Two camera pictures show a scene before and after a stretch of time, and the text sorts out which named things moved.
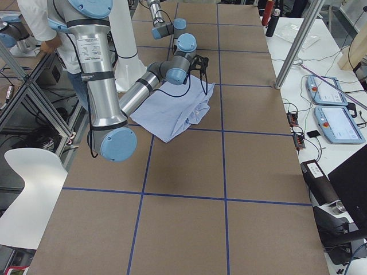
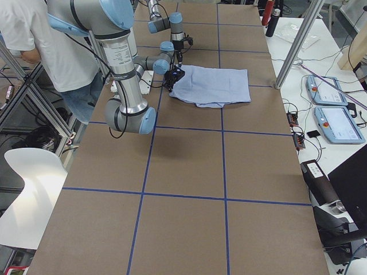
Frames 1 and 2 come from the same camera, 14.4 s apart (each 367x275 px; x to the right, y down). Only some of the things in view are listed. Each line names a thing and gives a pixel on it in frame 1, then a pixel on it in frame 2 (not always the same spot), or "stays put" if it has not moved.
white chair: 23,223 stays put
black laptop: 349,181 stays put
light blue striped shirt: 169,111 → 211,87
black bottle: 273,23 stays put
